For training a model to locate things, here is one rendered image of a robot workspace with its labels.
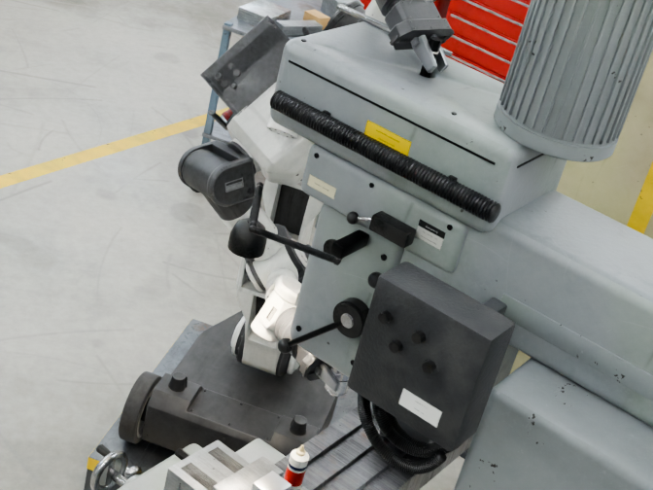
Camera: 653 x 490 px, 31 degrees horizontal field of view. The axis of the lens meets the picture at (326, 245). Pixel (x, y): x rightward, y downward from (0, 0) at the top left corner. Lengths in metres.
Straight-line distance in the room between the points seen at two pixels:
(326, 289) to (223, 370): 1.29
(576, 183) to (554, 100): 2.09
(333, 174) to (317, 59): 0.20
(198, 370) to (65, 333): 1.13
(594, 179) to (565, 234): 1.95
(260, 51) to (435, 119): 0.77
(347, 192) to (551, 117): 0.40
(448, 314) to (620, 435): 0.36
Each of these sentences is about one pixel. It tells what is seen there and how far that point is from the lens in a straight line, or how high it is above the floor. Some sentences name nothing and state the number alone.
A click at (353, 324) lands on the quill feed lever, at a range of 2.08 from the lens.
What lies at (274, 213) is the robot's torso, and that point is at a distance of 2.98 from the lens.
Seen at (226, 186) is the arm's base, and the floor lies 1.42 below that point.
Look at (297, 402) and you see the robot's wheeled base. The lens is 3.34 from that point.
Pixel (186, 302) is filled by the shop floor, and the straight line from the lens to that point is 4.68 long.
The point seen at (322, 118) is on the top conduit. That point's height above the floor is 1.80.
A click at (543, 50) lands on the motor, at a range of 1.80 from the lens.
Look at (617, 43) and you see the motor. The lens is 1.78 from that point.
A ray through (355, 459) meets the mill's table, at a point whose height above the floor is 0.90.
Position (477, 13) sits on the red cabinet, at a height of 0.53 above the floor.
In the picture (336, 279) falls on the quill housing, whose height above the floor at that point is 1.50.
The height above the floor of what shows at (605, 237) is 1.76.
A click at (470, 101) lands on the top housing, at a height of 1.89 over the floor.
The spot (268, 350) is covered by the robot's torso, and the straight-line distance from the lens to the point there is 3.23.
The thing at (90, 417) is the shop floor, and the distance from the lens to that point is 4.04.
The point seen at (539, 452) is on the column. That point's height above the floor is 1.50.
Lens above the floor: 2.57
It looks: 29 degrees down
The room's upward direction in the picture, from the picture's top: 15 degrees clockwise
